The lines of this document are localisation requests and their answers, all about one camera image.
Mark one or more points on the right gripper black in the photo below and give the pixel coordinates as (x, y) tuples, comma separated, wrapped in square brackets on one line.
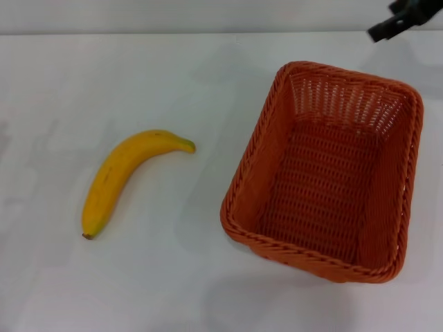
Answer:
[(413, 12)]

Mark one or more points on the orange woven plastic basket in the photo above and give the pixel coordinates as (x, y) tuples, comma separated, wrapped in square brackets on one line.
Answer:
[(322, 193)]

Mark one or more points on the yellow banana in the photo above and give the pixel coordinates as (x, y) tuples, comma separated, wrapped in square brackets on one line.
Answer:
[(114, 173)]

